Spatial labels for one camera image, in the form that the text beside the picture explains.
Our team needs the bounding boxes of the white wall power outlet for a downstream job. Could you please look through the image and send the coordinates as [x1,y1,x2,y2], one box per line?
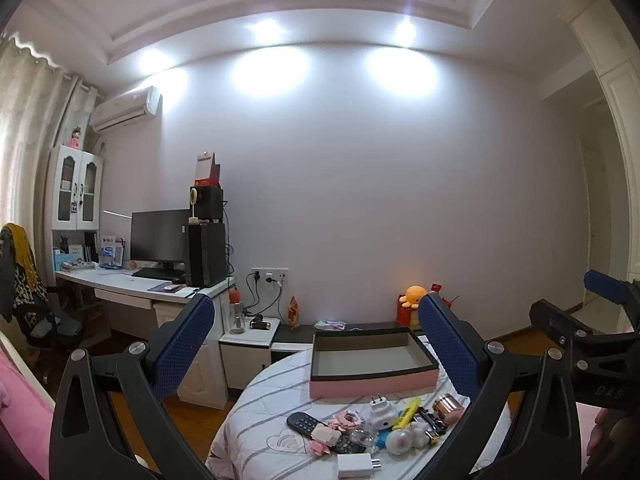
[251,267,290,283]

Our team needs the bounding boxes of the red toy crate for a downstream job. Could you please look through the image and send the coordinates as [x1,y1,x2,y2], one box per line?
[396,295,426,330]

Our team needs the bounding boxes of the white air conditioner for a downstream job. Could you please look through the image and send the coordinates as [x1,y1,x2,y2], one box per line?
[89,86,162,135]

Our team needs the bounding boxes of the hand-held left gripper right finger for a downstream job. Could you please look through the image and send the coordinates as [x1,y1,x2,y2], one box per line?
[418,293,583,480]

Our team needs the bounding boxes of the pink storage box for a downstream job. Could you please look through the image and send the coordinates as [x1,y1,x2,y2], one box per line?
[310,327,440,398]

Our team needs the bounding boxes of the white USB charger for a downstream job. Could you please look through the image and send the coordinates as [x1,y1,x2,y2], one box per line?
[336,452,380,480]

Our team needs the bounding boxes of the beige curtain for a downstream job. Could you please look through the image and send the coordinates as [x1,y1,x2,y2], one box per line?
[0,30,98,241]

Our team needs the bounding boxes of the black computer tower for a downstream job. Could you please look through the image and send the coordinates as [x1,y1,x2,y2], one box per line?
[184,221,228,288]

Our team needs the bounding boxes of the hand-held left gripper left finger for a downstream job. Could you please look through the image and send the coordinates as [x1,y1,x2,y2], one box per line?
[49,293,217,480]

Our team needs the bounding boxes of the white astronaut figurine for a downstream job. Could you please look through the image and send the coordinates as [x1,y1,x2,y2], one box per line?
[385,422,436,457]

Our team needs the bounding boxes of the black hair clips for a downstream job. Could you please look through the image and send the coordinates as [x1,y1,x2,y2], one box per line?
[417,405,448,436]

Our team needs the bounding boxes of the black speaker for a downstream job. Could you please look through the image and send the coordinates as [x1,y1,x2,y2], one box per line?
[192,186,224,222]

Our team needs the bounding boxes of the copper metal cup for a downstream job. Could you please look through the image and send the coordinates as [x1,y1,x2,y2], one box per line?
[431,395,463,426]

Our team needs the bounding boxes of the white door frame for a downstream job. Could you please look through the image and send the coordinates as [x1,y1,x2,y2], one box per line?
[559,0,640,281]

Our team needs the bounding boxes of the person's right hand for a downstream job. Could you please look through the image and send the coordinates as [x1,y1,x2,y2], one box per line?
[587,407,621,467]

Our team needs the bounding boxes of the yellow highlighter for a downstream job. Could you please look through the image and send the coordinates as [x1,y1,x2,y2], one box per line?
[391,396,422,432]

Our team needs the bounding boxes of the white desk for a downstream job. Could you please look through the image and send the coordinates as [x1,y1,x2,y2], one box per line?
[55,265,236,408]

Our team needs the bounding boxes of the white striped bed cover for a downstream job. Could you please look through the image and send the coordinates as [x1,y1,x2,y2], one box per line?
[206,345,516,480]

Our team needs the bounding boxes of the pink block toy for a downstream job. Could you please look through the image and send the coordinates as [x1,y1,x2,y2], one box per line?
[331,410,366,431]

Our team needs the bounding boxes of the pink blanket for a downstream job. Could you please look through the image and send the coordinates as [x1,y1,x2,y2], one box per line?
[0,345,56,461]

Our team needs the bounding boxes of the black computer monitor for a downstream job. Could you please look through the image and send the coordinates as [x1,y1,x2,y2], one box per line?
[131,210,192,273]

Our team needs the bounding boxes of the white glass-door cabinet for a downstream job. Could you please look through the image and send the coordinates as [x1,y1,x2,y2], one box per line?
[50,144,104,233]

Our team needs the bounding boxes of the black office chair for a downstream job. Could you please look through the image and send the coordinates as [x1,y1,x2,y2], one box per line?
[0,222,83,348]

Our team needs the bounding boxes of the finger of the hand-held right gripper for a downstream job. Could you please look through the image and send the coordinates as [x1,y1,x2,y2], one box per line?
[584,269,640,333]
[529,299,601,361]

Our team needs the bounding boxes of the black keyboard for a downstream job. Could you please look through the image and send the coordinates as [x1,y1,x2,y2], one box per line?
[132,267,187,283]

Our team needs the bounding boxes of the white round plug adapter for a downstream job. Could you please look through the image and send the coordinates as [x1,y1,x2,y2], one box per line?
[367,392,401,431]

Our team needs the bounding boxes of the black remote control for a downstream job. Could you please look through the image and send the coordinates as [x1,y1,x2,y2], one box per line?
[286,412,368,456]

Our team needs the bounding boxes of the orange octopus plush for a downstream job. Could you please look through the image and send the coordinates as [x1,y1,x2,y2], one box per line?
[398,285,428,308]

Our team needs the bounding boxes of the clear bottle orange cap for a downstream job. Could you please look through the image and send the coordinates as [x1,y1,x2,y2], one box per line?
[228,289,246,336]

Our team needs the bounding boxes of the white pink block figure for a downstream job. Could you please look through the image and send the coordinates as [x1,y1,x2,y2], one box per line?
[309,422,341,458]

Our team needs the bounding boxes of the red desk calendar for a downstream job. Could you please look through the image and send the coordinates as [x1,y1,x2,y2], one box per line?
[194,151,221,188]

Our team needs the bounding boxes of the yellow garment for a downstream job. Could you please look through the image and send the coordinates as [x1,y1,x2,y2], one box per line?
[2,223,38,286]

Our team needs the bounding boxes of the white nightstand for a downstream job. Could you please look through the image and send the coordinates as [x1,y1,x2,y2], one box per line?
[219,317,281,391]

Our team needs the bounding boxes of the black low bench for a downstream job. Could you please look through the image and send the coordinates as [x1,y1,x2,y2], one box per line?
[272,322,436,356]

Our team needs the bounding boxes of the black power cable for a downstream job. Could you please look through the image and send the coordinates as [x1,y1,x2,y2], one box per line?
[244,270,283,318]

